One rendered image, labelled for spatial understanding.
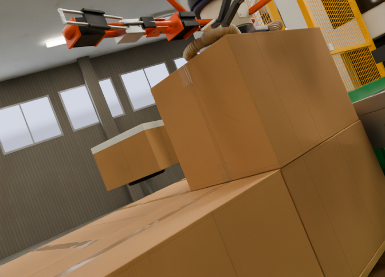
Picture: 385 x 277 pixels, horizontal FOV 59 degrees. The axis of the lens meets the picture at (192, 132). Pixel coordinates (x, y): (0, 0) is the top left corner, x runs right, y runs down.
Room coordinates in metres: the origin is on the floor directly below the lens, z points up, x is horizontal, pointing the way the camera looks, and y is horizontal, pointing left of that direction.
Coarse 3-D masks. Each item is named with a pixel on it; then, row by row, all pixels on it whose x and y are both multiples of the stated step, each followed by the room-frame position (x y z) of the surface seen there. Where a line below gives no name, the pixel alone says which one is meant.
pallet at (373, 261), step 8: (384, 240) 1.20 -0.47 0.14; (384, 248) 1.18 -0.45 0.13; (376, 256) 1.13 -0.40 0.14; (384, 256) 1.28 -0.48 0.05; (368, 264) 1.09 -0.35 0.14; (376, 264) 1.31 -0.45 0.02; (384, 264) 1.29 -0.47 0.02; (368, 272) 1.07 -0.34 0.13; (376, 272) 1.26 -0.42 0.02; (384, 272) 1.24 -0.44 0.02
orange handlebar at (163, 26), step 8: (264, 0) 1.19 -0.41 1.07; (256, 8) 1.22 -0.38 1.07; (112, 24) 0.90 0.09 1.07; (120, 24) 0.92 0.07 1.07; (160, 24) 1.02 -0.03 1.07; (168, 24) 1.04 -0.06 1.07; (176, 24) 1.06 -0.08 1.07; (200, 24) 1.14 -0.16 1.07; (64, 32) 0.83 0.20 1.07; (72, 32) 0.83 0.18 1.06; (112, 32) 0.94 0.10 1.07; (152, 32) 1.02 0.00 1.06; (160, 32) 1.04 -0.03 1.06; (168, 32) 1.09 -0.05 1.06
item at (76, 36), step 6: (72, 18) 0.83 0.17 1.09; (78, 18) 0.84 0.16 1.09; (78, 30) 0.83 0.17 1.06; (84, 30) 0.84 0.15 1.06; (90, 30) 0.85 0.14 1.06; (96, 30) 0.86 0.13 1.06; (102, 30) 0.87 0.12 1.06; (72, 36) 0.85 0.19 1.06; (78, 36) 0.83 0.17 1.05; (84, 36) 0.84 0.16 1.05; (90, 36) 0.86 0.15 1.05; (96, 36) 0.87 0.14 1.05; (102, 36) 0.88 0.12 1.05; (66, 42) 0.88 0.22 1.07; (72, 42) 0.86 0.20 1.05; (78, 42) 0.86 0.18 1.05; (84, 42) 0.88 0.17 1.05; (90, 42) 0.89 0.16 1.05; (96, 42) 0.91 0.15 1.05
